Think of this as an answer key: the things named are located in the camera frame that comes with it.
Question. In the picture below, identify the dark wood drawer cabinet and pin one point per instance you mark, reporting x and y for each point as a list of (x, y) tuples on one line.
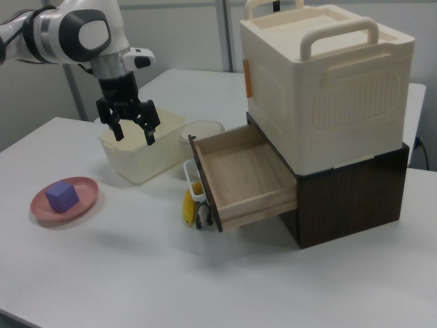
[(348, 205)]

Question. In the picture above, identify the cream open plastic box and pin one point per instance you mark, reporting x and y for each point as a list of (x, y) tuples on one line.
[(136, 164)]

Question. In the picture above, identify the small white lidded bin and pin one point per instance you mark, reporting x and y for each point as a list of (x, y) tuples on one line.
[(201, 131)]

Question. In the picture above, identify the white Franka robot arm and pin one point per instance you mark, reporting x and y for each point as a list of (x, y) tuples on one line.
[(54, 30)]

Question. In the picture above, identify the yellow toy banana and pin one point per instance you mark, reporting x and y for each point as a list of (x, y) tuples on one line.
[(188, 212)]

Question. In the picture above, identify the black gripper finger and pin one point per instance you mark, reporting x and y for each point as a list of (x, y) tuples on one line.
[(150, 118), (109, 114)]

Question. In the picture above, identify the pink round plate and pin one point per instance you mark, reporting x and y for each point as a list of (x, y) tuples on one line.
[(85, 196)]

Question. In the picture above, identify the purple cube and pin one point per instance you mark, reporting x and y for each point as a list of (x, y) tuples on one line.
[(61, 198)]

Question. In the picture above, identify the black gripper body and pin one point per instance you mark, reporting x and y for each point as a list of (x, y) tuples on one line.
[(119, 92)]

